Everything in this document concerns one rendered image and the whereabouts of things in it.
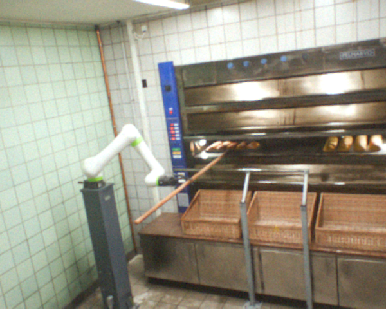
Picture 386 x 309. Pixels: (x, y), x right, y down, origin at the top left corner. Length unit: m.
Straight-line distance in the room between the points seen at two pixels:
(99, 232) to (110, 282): 0.46
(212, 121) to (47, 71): 1.55
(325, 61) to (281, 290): 1.93
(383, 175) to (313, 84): 0.94
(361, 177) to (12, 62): 3.00
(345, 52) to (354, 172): 0.99
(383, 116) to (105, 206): 2.34
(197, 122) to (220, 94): 0.37
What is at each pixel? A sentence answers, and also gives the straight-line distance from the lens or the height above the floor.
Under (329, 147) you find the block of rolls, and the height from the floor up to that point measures 1.22.
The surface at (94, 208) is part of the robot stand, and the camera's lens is 3.27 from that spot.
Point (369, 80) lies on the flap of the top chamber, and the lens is 3.36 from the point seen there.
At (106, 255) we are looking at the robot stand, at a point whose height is 0.61.
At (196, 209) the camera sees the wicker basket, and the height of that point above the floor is 0.69.
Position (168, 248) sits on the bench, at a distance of 3.70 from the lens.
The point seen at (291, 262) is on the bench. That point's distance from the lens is 3.31.
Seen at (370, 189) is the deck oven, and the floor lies 0.89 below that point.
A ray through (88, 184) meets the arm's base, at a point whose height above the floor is 1.23.
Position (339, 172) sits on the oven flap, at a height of 1.03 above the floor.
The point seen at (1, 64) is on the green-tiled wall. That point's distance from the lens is 3.35.
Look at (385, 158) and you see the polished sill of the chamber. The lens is 3.47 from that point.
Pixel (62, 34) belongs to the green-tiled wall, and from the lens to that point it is 3.86.
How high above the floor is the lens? 2.07
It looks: 13 degrees down
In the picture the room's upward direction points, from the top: 7 degrees counter-clockwise
